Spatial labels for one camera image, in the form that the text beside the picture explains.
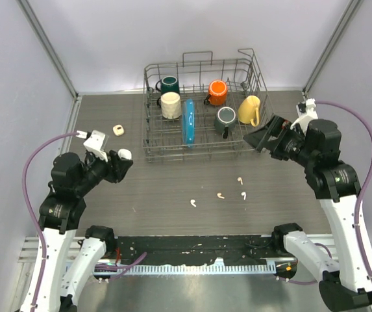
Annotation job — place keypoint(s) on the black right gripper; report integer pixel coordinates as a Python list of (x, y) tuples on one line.
[(277, 127)]

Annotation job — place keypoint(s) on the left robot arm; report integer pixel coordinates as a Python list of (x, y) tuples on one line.
[(54, 285)]

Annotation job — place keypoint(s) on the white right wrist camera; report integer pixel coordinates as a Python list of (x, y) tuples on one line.
[(306, 111)]

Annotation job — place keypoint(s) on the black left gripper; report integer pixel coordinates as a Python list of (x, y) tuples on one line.
[(118, 167)]

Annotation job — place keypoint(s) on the grey wire dish rack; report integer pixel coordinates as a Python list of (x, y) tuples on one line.
[(163, 139)]

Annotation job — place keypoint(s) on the grey mug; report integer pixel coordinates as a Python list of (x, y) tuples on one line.
[(225, 121)]

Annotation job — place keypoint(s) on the blue plastic plate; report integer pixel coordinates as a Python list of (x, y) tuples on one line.
[(188, 123)]

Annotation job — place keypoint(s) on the white earbud charging case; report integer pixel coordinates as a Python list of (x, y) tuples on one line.
[(125, 154)]

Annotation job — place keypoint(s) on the orange mug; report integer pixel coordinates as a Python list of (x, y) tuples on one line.
[(217, 93)]

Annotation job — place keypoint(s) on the beige earbud charging case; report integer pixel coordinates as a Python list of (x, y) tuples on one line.
[(118, 130)]

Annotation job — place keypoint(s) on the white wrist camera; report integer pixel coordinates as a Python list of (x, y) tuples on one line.
[(94, 142), (306, 111)]

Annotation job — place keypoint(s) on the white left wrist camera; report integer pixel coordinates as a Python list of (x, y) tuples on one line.
[(94, 142)]

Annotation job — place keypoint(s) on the white slotted cable duct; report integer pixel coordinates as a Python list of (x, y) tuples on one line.
[(217, 268)]

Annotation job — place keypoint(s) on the yellow mug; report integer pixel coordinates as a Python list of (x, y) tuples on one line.
[(249, 111)]

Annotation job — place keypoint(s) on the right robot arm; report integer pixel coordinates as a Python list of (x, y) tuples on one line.
[(345, 283)]

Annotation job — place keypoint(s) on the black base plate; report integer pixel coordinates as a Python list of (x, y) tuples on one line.
[(196, 250)]

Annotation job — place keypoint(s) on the dark green mug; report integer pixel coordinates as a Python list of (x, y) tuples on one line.
[(168, 84)]

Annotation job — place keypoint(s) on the cream ribbed mug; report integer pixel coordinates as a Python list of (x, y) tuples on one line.
[(170, 105)]

